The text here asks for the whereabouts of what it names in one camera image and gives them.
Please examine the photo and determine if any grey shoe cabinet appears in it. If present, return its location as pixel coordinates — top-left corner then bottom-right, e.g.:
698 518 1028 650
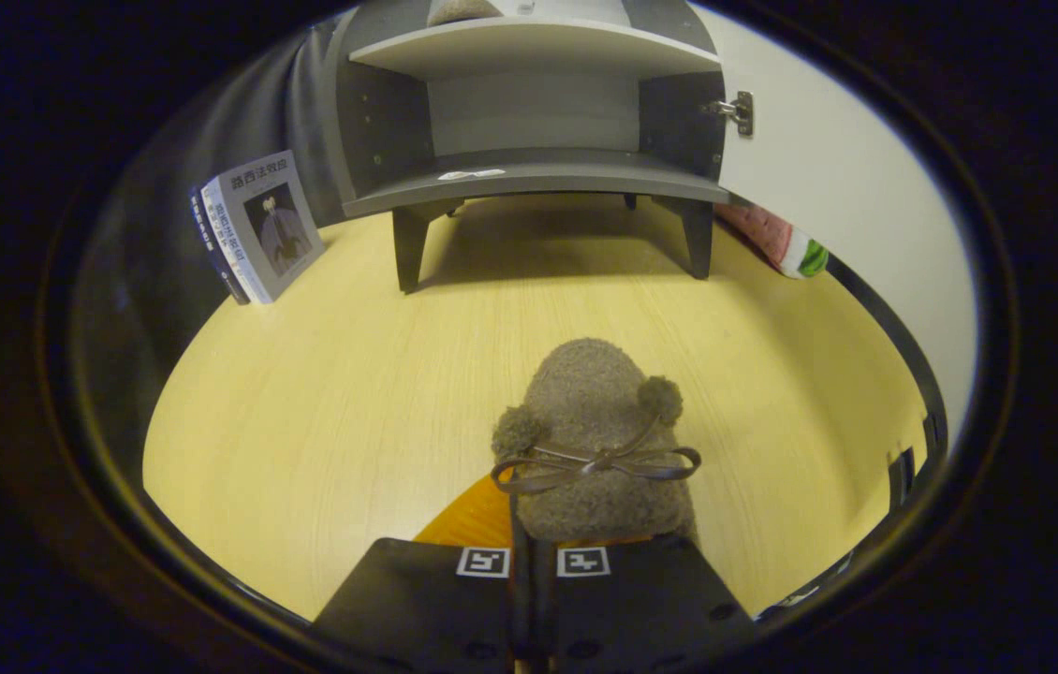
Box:
334 0 736 293

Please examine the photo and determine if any metal door hinge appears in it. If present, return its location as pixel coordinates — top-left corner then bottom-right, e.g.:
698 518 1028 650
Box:
700 91 756 139

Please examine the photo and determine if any stack of books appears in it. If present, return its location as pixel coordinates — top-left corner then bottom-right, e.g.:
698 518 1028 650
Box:
189 150 327 305

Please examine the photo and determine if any watermelon slice toy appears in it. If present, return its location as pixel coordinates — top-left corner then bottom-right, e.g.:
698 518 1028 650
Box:
716 201 830 280

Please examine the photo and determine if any black backdrop cloth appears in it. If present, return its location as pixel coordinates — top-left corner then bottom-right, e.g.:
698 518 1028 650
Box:
70 19 347 375

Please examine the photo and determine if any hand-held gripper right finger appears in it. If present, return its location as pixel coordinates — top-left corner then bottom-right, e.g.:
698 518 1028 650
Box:
534 534 759 674

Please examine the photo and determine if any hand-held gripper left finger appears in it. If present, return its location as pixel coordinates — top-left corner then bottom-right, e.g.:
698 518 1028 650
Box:
312 468 530 674

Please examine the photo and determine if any cream shoe cabinet door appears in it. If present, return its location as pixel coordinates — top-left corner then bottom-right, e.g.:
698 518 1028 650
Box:
688 5 979 469

